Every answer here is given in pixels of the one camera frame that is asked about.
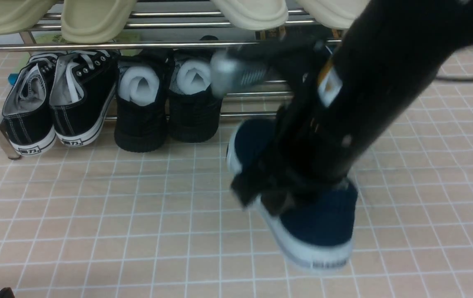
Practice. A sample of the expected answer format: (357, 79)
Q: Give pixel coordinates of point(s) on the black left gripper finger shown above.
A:
(7, 292)

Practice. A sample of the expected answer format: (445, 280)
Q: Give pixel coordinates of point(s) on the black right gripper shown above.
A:
(306, 152)

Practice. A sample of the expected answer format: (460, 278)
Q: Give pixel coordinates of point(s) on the navy slip-on shoe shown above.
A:
(317, 237)

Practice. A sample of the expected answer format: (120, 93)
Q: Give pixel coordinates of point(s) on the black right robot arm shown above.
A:
(409, 40)

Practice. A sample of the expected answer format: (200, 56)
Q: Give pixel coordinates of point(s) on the steel shoe rack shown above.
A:
(125, 49)

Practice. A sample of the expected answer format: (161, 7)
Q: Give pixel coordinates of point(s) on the blue object behind rack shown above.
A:
(12, 78)

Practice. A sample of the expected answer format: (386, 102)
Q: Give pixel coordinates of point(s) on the right black knit shoe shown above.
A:
(194, 112)

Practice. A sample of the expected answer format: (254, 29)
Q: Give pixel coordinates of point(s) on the black knit shoe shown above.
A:
(194, 112)
(142, 85)

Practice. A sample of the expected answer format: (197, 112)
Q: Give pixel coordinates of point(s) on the left black knit shoe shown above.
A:
(142, 85)

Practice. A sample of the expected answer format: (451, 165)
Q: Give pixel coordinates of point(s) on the left black canvas sneaker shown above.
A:
(26, 113)

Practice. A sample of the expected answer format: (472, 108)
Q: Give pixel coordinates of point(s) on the black canvas sneaker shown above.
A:
(26, 113)
(83, 87)

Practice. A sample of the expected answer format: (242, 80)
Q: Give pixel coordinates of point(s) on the left cream slipper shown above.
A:
(254, 15)

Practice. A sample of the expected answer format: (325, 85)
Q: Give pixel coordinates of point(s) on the cream slipper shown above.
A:
(254, 15)
(334, 14)

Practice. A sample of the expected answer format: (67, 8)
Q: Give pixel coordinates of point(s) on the right cream slipper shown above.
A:
(334, 14)

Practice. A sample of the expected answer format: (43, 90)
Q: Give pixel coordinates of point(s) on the right black canvas sneaker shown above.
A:
(83, 87)

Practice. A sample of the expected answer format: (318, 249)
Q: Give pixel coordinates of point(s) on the olive slipper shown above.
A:
(94, 21)
(20, 15)

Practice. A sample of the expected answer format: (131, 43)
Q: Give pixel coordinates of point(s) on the far left olive slipper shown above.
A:
(20, 15)

